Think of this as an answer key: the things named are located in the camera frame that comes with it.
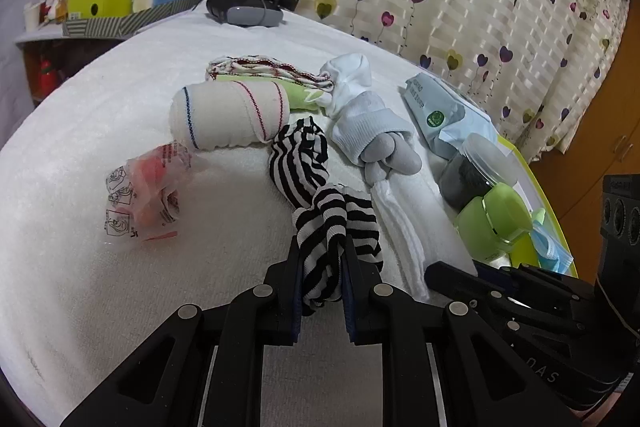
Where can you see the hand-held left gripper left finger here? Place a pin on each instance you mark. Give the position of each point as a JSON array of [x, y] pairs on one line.
[[295, 292]]

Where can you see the white towel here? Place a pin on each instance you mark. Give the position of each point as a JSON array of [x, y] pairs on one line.
[[405, 217]]

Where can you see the white cup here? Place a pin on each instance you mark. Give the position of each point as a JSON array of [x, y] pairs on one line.
[[31, 17]]

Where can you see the striped cardboard tray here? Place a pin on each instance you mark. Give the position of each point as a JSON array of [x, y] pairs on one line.
[[115, 27]]

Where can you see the white elastic bandage roll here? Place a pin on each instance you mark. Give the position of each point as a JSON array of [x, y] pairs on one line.
[[225, 114]]

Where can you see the grey sock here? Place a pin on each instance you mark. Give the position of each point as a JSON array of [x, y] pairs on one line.
[[370, 127]]

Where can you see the folded cloth with red trim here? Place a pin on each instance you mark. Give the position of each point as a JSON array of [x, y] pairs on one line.
[[260, 67]]

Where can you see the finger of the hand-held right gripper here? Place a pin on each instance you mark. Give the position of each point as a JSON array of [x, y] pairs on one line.
[[550, 284], [465, 284]]

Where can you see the green plastic jar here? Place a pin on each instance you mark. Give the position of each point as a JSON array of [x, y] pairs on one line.
[[490, 222]]

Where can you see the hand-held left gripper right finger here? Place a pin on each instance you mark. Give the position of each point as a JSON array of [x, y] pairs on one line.
[[350, 302]]

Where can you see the wooden wardrobe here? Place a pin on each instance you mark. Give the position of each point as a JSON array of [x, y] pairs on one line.
[[610, 107]]

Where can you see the blue face masks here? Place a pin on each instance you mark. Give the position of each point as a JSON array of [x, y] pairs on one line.
[[550, 252]]

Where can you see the light blue wet wipes pack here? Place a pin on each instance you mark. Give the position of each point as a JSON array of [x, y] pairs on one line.
[[440, 117]]

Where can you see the clear jar with dark contents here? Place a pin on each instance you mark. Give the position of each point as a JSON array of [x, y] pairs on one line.
[[475, 172]]

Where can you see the black white striped sock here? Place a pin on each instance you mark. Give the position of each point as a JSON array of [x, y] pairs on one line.
[[340, 227], [300, 152]]

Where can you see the clear plastic bag red contents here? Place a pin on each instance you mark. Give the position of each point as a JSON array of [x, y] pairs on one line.
[[150, 187]]

